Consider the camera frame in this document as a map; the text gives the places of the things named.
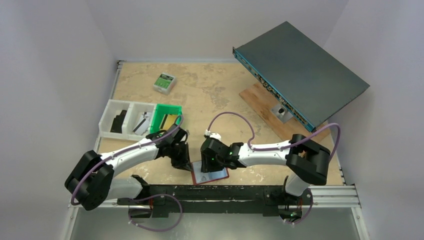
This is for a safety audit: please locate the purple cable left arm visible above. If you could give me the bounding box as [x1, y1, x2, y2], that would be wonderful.
[70, 114, 184, 206]

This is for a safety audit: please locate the metal bracket with knob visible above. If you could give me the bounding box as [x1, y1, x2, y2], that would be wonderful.
[271, 103, 293, 124]

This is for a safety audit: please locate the white plastic bin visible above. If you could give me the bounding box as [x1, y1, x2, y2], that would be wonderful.
[98, 99, 157, 141]

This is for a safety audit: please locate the grey card black stripe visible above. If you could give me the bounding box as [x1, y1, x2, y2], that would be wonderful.
[132, 111, 153, 136]

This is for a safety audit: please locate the wooden board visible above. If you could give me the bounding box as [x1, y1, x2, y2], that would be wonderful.
[239, 82, 311, 140]

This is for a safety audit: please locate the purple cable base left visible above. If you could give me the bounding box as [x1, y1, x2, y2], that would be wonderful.
[127, 193, 184, 233]

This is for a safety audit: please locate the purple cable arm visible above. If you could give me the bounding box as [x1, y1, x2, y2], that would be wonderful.
[205, 111, 341, 163]
[70, 114, 184, 206]

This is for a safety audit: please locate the small green labelled box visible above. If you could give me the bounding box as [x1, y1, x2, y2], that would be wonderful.
[153, 72, 177, 96]

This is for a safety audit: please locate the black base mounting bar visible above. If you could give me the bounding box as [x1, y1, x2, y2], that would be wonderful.
[117, 180, 313, 221]

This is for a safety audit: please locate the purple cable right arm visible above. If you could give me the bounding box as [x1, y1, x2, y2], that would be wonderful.
[205, 111, 341, 163]

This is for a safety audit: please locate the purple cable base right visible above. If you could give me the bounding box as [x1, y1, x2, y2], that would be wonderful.
[280, 187, 314, 227]

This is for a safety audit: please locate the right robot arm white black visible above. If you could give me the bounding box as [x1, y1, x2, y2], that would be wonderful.
[200, 133, 332, 197]

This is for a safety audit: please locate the dark network switch box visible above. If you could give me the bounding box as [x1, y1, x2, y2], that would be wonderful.
[232, 21, 370, 133]

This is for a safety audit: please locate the black part in bin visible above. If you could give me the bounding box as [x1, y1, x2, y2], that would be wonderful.
[110, 109, 127, 134]

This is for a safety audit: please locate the grey card with triangle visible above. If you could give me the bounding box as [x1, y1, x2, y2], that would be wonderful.
[194, 169, 223, 184]

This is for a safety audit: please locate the purple cable base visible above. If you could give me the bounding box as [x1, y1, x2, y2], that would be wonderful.
[127, 193, 184, 233]
[280, 187, 314, 227]

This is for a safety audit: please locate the green plastic bin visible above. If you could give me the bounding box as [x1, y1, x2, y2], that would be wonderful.
[150, 104, 183, 133]

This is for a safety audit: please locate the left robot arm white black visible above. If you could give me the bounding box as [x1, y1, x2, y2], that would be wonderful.
[64, 124, 193, 211]

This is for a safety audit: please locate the red card holder wallet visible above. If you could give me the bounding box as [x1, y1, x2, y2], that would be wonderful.
[191, 161, 229, 185]

